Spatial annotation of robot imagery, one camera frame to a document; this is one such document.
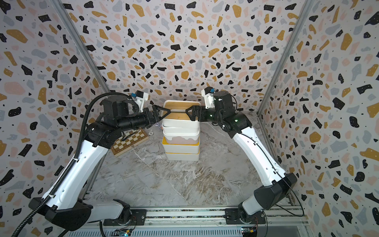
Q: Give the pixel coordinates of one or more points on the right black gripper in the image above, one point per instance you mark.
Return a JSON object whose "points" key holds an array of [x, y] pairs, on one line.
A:
{"points": [[197, 108]]}

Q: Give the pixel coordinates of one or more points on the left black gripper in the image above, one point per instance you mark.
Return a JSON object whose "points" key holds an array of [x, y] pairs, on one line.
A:
{"points": [[151, 122]]}

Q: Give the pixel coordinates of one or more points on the yellow lid tissue box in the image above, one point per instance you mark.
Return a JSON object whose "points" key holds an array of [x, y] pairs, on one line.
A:
{"points": [[181, 148], [178, 117], [182, 157]]}

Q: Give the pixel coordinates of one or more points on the grey lid tissue box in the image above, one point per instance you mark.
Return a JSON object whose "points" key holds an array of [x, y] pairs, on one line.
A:
{"points": [[180, 130]]}

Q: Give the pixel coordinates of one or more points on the white pink tissue box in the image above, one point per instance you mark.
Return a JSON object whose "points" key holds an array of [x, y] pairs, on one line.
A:
{"points": [[182, 139]]}

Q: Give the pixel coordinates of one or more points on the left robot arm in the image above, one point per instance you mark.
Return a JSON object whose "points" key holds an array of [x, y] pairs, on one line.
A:
{"points": [[106, 118]]}

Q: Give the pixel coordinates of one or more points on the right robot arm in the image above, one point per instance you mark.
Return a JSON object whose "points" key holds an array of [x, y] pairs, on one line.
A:
{"points": [[220, 110]]}

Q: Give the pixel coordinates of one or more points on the wooden chess board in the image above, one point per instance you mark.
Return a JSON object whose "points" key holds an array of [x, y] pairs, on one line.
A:
{"points": [[133, 139]]}

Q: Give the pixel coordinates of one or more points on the left green circuit board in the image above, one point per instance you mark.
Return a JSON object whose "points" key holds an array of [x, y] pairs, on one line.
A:
{"points": [[122, 233]]}

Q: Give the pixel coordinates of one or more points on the green circuit board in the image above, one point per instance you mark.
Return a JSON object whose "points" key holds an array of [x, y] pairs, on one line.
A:
{"points": [[249, 232], [122, 233]]}

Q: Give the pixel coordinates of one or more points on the right green circuit board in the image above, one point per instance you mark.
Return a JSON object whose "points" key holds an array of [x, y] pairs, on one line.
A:
{"points": [[249, 232]]}

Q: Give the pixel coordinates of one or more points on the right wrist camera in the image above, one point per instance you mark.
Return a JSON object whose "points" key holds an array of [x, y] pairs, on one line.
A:
{"points": [[208, 97]]}

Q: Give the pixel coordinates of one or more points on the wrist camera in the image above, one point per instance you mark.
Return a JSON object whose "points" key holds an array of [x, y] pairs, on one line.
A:
{"points": [[208, 97], [140, 98]]}

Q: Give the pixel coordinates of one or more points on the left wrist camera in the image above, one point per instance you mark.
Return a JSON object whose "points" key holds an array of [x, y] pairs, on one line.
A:
{"points": [[140, 98]]}

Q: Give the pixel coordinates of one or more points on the left aluminium corner post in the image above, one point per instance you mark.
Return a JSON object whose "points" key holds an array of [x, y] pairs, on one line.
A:
{"points": [[74, 75]]}

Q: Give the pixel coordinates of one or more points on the aluminium corner post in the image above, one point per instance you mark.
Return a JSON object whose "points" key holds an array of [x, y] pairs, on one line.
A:
{"points": [[74, 75], [286, 53]]}

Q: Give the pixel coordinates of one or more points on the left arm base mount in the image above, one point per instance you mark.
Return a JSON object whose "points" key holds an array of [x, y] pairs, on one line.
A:
{"points": [[131, 217]]}

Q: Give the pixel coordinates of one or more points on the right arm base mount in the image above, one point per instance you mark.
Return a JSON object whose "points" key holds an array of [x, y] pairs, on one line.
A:
{"points": [[239, 216]]}

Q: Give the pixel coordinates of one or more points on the right aluminium corner post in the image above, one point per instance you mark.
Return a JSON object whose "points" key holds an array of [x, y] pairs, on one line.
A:
{"points": [[286, 53]]}

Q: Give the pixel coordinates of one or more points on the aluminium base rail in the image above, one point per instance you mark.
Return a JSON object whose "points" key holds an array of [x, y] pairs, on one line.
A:
{"points": [[204, 221]]}

